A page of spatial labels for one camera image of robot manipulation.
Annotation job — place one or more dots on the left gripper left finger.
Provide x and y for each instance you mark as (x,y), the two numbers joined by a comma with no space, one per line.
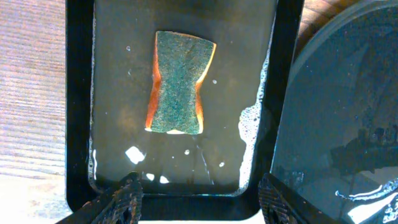
(119,204)

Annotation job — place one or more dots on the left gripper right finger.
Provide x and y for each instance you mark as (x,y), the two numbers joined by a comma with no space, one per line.
(282,205)

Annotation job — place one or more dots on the green orange scrubbing sponge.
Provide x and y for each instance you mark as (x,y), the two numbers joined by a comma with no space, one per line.
(180,65)

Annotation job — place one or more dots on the black rectangular water tray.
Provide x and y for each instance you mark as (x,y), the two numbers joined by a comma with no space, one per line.
(80,61)

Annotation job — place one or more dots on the black round serving tray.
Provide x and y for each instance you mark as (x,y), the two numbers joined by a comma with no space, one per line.
(335,158)

